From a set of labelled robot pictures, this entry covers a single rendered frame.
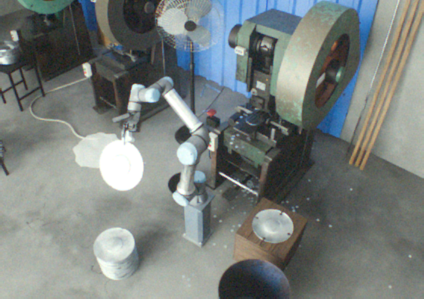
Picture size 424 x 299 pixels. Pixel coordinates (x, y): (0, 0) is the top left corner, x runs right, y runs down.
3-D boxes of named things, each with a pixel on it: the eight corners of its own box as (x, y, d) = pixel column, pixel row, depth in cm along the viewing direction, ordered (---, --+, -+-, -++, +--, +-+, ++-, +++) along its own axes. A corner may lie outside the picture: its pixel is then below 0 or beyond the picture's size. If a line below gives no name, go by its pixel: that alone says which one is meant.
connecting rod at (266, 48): (266, 85, 245) (272, 40, 223) (252, 79, 251) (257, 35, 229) (282, 74, 257) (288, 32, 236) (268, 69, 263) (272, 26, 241)
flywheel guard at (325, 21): (293, 153, 218) (318, 28, 166) (256, 134, 232) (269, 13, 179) (353, 89, 280) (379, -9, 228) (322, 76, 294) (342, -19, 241)
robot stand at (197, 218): (201, 247, 269) (201, 211, 240) (182, 236, 277) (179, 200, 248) (213, 231, 281) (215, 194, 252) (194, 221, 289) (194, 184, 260)
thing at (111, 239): (124, 267, 227) (123, 266, 226) (86, 256, 232) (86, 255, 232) (140, 234, 249) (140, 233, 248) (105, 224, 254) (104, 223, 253)
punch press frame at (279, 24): (259, 197, 289) (282, 46, 203) (219, 174, 309) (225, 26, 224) (305, 149, 336) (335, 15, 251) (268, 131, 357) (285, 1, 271)
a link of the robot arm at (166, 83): (221, 137, 210) (169, 71, 204) (210, 147, 203) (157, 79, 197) (210, 143, 219) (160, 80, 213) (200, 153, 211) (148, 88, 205)
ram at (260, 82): (263, 112, 256) (268, 76, 237) (247, 104, 263) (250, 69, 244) (275, 102, 267) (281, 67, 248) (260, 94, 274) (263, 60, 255)
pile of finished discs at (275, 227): (282, 250, 228) (282, 249, 228) (244, 230, 241) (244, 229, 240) (299, 221, 247) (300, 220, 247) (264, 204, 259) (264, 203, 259)
